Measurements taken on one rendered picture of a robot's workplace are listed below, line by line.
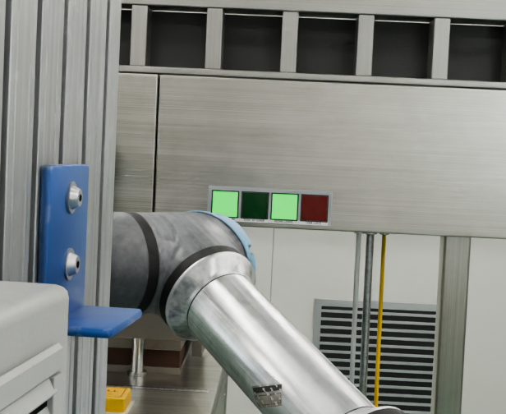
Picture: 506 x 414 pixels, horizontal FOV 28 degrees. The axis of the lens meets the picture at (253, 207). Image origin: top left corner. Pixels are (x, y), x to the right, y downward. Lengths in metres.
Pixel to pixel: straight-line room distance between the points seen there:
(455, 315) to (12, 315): 1.95
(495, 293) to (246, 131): 2.61
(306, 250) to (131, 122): 2.41
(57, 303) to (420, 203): 1.70
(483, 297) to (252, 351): 3.53
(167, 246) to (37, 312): 0.73
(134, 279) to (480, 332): 3.53
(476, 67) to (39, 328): 1.85
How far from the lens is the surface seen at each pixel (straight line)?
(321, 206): 2.07
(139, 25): 2.12
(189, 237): 1.15
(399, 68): 2.18
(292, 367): 1.01
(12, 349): 0.38
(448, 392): 2.33
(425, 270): 4.48
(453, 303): 2.29
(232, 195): 2.07
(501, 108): 2.13
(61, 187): 0.56
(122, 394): 1.56
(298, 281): 4.44
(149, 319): 1.75
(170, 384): 1.75
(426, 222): 2.10
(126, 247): 1.11
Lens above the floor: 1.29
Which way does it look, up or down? 3 degrees down
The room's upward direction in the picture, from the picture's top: 3 degrees clockwise
